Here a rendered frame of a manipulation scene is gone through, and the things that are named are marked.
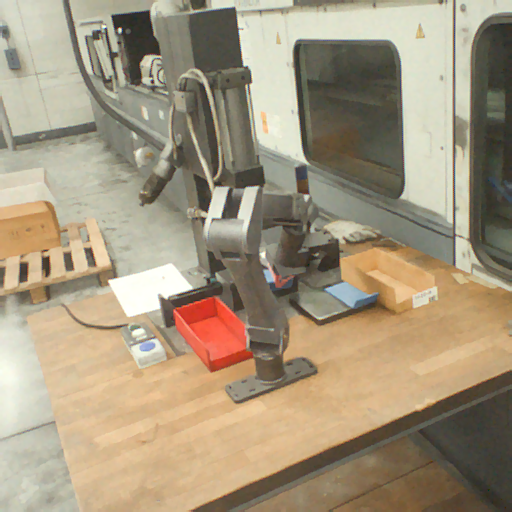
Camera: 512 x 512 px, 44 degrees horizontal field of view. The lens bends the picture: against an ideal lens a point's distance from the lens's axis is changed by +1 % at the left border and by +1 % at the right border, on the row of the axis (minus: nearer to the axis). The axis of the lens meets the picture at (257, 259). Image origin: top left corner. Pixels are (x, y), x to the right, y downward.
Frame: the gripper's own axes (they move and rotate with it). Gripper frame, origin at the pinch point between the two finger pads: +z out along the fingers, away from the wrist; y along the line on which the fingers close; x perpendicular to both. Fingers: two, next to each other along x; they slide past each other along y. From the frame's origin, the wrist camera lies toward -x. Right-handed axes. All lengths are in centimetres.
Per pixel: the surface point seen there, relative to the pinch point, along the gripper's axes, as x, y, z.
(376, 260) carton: -36.3, 8.4, 9.2
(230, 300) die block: 7.5, 9.3, 14.9
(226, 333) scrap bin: 13.2, -2.5, 12.4
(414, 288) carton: -37.0, -7.6, 3.7
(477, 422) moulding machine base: -67, -29, 53
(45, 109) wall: -35, 806, 481
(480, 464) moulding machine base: -68, -37, 66
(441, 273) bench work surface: -49.2, -3.6, 5.3
